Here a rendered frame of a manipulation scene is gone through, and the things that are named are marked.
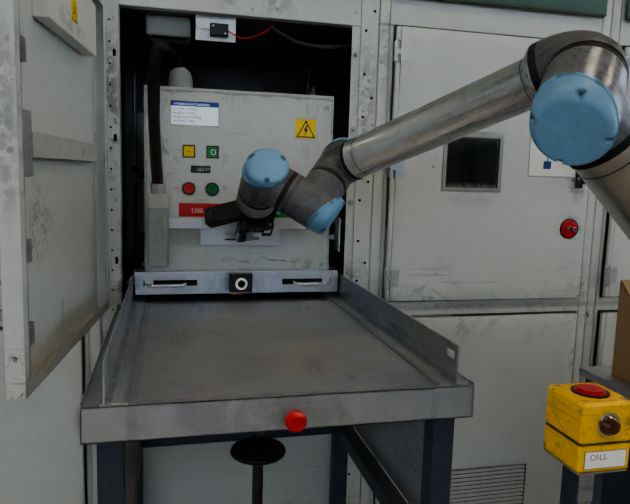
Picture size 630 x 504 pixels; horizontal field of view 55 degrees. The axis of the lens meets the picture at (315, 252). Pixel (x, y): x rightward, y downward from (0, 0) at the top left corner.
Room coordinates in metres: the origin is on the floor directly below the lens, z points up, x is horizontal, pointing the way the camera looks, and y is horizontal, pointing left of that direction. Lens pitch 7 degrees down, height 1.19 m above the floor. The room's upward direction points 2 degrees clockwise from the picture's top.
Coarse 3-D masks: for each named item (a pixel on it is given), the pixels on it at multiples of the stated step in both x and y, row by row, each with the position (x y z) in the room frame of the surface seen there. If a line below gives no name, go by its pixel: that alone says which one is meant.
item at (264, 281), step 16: (144, 272) 1.53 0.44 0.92; (160, 272) 1.54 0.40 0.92; (176, 272) 1.55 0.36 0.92; (192, 272) 1.56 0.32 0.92; (208, 272) 1.57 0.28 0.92; (224, 272) 1.58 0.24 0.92; (240, 272) 1.59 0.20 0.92; (256, 272) 1.60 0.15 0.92; (272, 272) 1.61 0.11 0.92; (288, 272) 1.62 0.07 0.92; (304, 272) 1.63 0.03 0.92; (320, 272) 1.64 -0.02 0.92; (336, 272) 1.65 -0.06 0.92; (144, 288) 1.53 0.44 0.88; (160, 288) 1.54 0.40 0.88; (176, 288) 1.55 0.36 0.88; (192, 288) 1.56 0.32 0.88; (208, 288) 1.57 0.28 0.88; (224, 288) 1.58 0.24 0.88; (256, 288) 1.60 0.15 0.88; (272, 288) 1.61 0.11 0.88; (288, 288) 1.62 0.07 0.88; (304, 288) 1.63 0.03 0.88; (320, 288) 1.64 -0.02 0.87; (336, 288) 1.65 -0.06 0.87
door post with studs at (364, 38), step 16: (368, 0) 1.64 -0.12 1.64; (368, 16) 1.64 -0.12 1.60; (352, 32) 1.63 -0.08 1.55; (368, 32) 1.64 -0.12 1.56; (352, 48) 1.63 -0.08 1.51; (368, 48) 1.64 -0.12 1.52; (352, 64) 1.63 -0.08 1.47; (368, 64) 1.64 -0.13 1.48; (352, 80) 1.63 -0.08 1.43; (368, 80) 1.64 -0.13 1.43; (352, 96) 1.63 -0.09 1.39; (368, 96) 1.64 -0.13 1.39; (352, 112) 1.63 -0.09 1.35; (368, 112) 1.64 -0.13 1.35; (352, 128) 1.63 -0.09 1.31; (368, 128) 1.64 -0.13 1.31; (368, 176) 1.64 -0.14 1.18; (352, 192) 1.64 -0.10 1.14; (368, 192) 1.64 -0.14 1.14; (352, 208) 1.64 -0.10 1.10; (368, 208) 1.64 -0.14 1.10; (352, 224) 1.64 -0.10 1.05; (368, 224) 1.64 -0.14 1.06; (352, 240) 1.64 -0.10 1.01; (368, 240) 1.64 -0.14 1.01; (352, 256) 1.63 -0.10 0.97; (368, 256) 1.64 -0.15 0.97; (352, 272) 1.63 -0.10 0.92; (352, 464) 1.64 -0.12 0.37; (352, 480) 1.64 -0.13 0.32; (352, 496) 1.64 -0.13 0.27
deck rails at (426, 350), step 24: (360, 288) 1.48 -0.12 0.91; (120, 312) 1.13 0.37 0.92; (360, 312) 1.47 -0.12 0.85; (384, 312) 1.30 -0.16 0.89; (120, 336) 1.12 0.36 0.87; (384, 336) 1.25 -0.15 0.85; (408, 336) 1.17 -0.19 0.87; (432, 336) 1.06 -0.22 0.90; (120, 360) 1.04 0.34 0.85; (408, 360) 1.09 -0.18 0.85; (432, 360) 1.06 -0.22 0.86; (456, 360) 0.97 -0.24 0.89; (120, 384) 0.92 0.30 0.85; (456, 384) 0.97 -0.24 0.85
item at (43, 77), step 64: (0, 0) 0.87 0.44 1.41; (64, 0) 1.13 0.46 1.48; (0, 64) 0.87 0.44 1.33; (64, 64) 1.23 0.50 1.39; (0, 128) 0.87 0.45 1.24; (64, 128) 1.22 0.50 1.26; (0, 192) 0.87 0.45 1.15; (64, 192) 1.20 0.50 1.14; (0, 256) 0.87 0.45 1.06; (64, 256) 1.19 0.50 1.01; (64, 320) 1.18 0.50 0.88
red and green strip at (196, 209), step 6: (180, 204) 1.57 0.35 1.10; (186, 204) 1.57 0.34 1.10; (192, 204) 1.57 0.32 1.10; (198, 204) 1.58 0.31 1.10; (204, 204) 1.58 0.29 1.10; (210, 204) 1.58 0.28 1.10; (216, 204) 1.59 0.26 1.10; (180, 210) 1.57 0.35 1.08; (186, 210) 1.57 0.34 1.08; (192, 210) 1.57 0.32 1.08; (198, 210) 1.58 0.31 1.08; (204, 210) 1.58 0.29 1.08; (180, 216) 1.57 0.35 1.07; (186, 216) 1.57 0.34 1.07; (192, 216) 1.57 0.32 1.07; (198, 216) 1.58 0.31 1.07; (204, 216) 1.58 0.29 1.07; (276, 216) 1.62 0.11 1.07; (282, 216) 1.63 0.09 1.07
